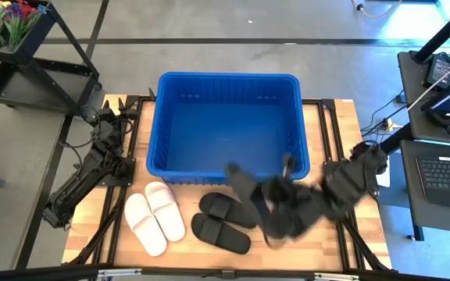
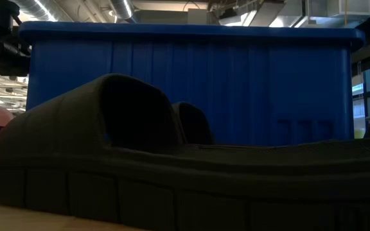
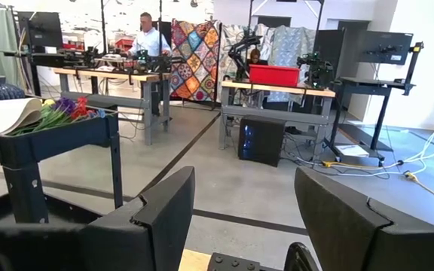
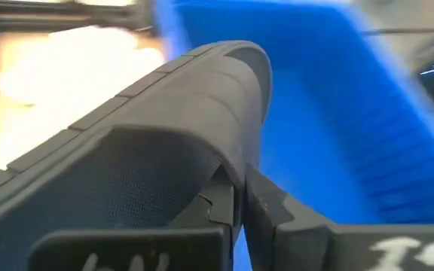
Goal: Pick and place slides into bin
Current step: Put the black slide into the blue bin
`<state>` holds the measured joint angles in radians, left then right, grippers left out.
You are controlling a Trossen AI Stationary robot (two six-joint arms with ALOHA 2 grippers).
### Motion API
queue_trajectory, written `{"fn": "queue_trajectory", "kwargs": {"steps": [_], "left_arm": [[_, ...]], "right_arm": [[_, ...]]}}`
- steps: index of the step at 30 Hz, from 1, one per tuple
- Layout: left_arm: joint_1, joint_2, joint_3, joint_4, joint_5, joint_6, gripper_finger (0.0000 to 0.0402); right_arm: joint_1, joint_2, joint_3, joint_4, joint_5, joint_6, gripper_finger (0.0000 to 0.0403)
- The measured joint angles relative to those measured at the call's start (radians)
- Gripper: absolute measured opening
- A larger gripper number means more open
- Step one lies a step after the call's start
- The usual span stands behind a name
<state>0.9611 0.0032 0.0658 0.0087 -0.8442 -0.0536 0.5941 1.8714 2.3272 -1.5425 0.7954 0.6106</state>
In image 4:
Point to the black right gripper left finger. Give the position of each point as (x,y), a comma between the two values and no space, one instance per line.
(134,248)

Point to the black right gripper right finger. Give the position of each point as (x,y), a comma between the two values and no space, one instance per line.
(307,248)

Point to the black slide sandal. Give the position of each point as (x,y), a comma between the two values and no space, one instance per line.
(187,113)

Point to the blue plastic bin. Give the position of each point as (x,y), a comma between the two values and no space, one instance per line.
(315,113)

